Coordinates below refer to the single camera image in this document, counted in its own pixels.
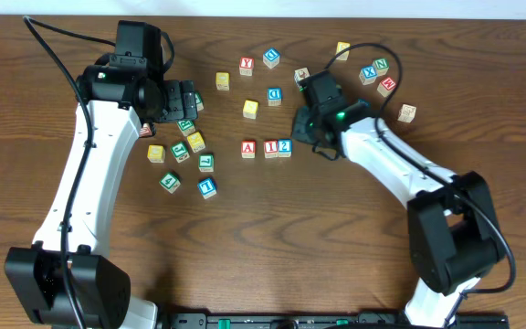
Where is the green 4 wooden block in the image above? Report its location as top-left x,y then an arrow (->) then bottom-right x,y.
159,172 -> 181,194

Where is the green V wooden block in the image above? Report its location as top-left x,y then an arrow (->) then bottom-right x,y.
195,91 -> 204,111

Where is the yellow O wooden block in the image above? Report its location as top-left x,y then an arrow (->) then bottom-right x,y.
216,71 -> 230,90

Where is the blue X wooden block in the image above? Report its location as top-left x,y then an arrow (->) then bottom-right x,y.
359,66 -> 378,85

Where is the green J left wooden block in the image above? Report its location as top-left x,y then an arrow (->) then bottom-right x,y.
170,142 -> 190,163

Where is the green L wooden block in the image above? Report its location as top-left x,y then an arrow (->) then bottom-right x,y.
198,154 -> 215,173

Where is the yellow far wooden block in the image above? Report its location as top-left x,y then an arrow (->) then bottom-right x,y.
335,41 -> 351,61

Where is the blue T wooden block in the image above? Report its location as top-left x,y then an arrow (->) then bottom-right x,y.
197,177 -> 217,199

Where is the blue 2 wooden block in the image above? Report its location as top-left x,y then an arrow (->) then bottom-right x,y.
278,139 -> 292,158

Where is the plain picture wooden block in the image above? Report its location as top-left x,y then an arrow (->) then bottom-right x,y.
294,68 -> 310,87

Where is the green N wooden block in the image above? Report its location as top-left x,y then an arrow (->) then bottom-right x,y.
373,58 -> 389,77

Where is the red M wooden block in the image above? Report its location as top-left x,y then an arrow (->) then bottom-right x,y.
377,77 -> 397,98

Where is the blue D centre wooden block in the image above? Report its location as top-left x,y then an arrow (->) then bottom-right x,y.
267,88 -> 282,106

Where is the plain animal wooden block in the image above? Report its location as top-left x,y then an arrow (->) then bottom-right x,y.
397,104 -> 416,123

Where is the red Y wooden block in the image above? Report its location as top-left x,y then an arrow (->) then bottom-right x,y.
239,57 -> 255,76

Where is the yellow S wooden block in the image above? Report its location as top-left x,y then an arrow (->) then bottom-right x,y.
243,100 -> 259,120

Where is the yellow K wooden block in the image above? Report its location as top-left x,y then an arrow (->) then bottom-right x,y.
186,132 -> 205,153

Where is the blue H wooden block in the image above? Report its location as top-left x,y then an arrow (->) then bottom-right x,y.
358,99 -> 371,108

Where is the red I wooden block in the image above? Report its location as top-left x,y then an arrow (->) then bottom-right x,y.
263,140 -> 279,158

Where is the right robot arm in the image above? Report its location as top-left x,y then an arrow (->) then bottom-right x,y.
291,70 -> 514,328

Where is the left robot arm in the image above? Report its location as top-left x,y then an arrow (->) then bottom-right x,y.
5,20 -> 198,328

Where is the blue d wooden block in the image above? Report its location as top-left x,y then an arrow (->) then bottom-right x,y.
262,48 -> 280,69
267,88 -> 282,106

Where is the blue D far wooden block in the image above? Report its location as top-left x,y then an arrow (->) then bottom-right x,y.
262,48 -> 280,69

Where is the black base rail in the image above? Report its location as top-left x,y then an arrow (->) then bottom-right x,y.
166,310 -> 510,329

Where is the green R wooden block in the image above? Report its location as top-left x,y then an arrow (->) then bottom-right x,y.
177,120 -> 196,137

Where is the red A wooden block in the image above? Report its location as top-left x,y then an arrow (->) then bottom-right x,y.
241,140 -> 257,159

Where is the yellow G wooden block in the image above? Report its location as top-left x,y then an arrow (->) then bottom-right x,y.
147,144 -> 165,163

